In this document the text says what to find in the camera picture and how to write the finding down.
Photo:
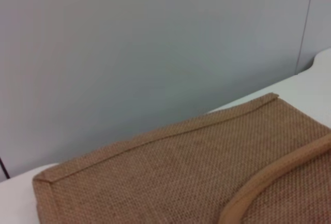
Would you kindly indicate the brown woven jute handbag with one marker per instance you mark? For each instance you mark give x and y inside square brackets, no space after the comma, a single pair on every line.
[160,172]

